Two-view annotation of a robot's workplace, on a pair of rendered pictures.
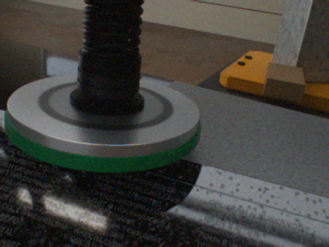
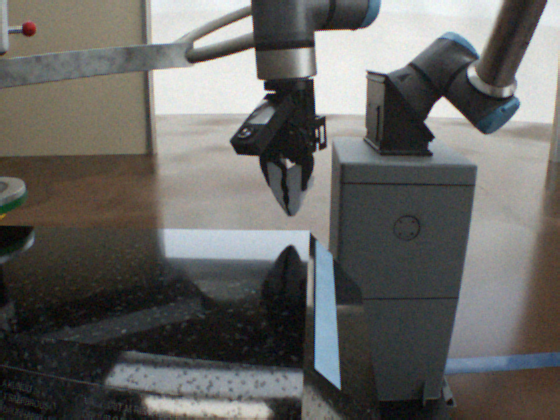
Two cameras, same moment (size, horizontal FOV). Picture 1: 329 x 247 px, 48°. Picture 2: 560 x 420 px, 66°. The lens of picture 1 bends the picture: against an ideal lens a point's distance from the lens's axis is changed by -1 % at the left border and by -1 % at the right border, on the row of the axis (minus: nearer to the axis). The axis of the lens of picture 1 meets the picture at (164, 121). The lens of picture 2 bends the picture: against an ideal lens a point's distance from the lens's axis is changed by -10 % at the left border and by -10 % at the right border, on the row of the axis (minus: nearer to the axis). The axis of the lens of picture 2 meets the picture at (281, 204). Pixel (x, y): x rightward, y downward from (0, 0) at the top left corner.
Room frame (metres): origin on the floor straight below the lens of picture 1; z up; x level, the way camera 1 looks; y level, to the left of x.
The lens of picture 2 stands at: (1.27, 0.44, 1.15)
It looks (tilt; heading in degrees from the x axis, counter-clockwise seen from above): 18 degrees down; 165
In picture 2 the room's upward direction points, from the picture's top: straight up
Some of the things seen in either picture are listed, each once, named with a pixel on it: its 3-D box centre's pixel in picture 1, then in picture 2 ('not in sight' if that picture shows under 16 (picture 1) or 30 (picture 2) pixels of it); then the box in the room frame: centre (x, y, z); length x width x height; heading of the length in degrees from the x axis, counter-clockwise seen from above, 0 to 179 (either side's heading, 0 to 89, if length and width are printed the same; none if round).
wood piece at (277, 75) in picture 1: (283, 80); not in sight; (1.04, -0.32, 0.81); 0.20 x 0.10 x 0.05; 167
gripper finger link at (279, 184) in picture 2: not in sight; (286, 184); (0.56, 0.64, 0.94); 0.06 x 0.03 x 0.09; 133
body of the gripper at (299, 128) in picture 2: not in sight; (292, 118); (0.58, 0.64, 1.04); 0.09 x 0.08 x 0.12; 133
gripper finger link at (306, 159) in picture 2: not in sight; (298, 161); (0.61, 0.64, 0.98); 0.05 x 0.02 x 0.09; 43
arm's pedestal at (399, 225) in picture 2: not in sight; (388, 270); (-0.04, 1.17, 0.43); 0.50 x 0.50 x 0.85; 73
